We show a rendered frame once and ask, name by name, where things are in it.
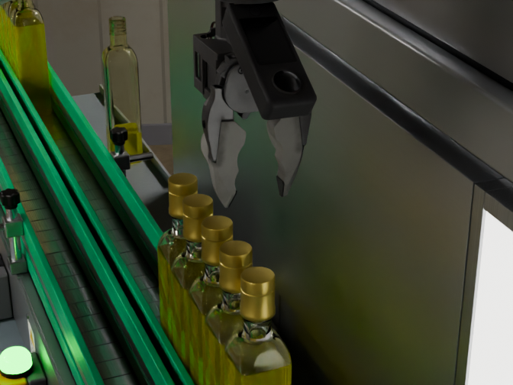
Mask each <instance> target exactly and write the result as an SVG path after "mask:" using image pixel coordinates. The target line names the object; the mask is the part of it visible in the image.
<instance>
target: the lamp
mask: <svg viewBox="0 0 513 385"><path fill-rule="evenodd" d="M32 370H33V362H32V360H31V353H30V352H29V351H28V350H27V349H26V348H23V347H19V346H15V347H10V348H7V349H5V350H4V351H3V352H2V353H1V355H0V374H1V375H2V376H3V377H5V378H8V379H18V378H22V377H25V376H27V375H28V374H29V373H30V372H31V371H32Z"/></svg>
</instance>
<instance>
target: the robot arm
mask: <svg viewBox="0 0 513 385"><path fill-rule="evenodd" d="M275 1H278V0H215V21H213V22H212V23H211V27H210V30H209V32H208V33H201V34H193V60H194V87H195V88H196V89H197V90H198V91H199V92H200V93H201V94H202V95H203V97H204V98H205V99H206V101H205V103H204V105H203V108H202V127H203V131H204V134H203V135H202V141H201V149H202V153H203V155H204V157H205V159H206V161H207V163H208V165H209V170H210V174H211V180H212V184H213V187H214V189H215V192H216V194H217V196H218V198H219V199H220V201H221V203H222V205H223V206H224V207H226V208H229V207H230V205H231V203H232V202H233V200H234V197H235V196H236V195H237V190H236V188H235V185H234V182H235V178H236V175H237V173H238V171H239V169H238V166H237V156H238V154H239V152H240V149H241V148H242V147H243V146H244V143H245V139H246V134H247V133H246V131H245V130H244V129H243V128H242V127H241V126H240V125H239V124H237V123H236V122H235V121H234V111H235V112H236V113H237V114H238V115H239V116H240V117H242V119H247V118H248V116H249V114H250V113H251V112H259V113H260V115H261V117H262V118H263V119H264V120H268V122H267V123H266V125H267V131H268V134H269V138H270V140H271V142H272V143H273V146H274V147H275V149H276V152H275V158H276V160H277V162H278V166H279V169H278V173H277V176H276V180H277V184H278V188H279V195H280V196H281V197H283V196H286V195H287V194H288V192H289V190H290V188H291V186H292V183H293V181H294V179H295V176H296V174H297V172H298V168H299V165H300V163H301V160H302V155H303V150H304V146H305V145H306V143H307V138H308V131H309V126H310V122H311V111H312V109H313V107H314V105H315V103H316V100H317V96H316V94H315V91H314V89H313V87H312V85H311V83H310V80H309V78H308V76H307V74H306V72H305V69H304V67H303V65H302V62H301V60H300V59H299V57H298V54H297V52H296V50H295V48H294V45H293V43H292V41H291V39H290V36H289V34H288V32H287V30H286V27H285V25H284V24H283V22H282V19H281V17H280V15H279V13H278V10H277V8H276V6H275V4H274V3H273V2H275ZM214 23H215V27H213V26H214ZM212 37H215V38H214V39H212ZM206 38H208V39H206ZM198 75H199V77H198Z"/></svg>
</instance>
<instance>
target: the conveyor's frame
mask: <svg viewBox="0 0 513 385"><path fill-rule="evenodd" d="M3 215H4V212H3V211H2V207H1V206H0V224H1V223H2V216H3ZM0 255H1V256H2V260H3V262H4V265H5V268H6V270H7V272H8V277H9V284H10V291H11V304H12V310H13V316H14V318H15V321H16V324H17V327H18V330H19V332H20V334H21V338H22V341H23V342H24V346H25V348H26V349H27V350H28V351H29V352H30V353H31V352H36V353H37V355H38V357H39V360H40V363H41V365H42V368H43V370H44V373H45V376H46V378H47V385H75V382H74V380H73V377H72V375H71V373H70V371H69V368H68V366H67V363H66V361H65V358H64V356H63V353H62V351H61V349H60V346H59V344H58V342H57V339H56V337H55V334H54V333H53V329H52V328H51V325H50V323H49V320H48V318H47V315H46V313H45V311H44V308H43V306H42V304H41V301H40V299H39V296H38V295H37V291H36V290H35V287H34V284H33V282H32V280H31V277H30V275H29V273H28V272H27V273H23V275H24V276H23V277H21V279H18V278H17V277H16V274H15V275H11V273H10V270H9V269H8V260H7V256H11V251H10V244H9V238H6V237H5V233H4V232H3V231H2V232H0Z"/></svg>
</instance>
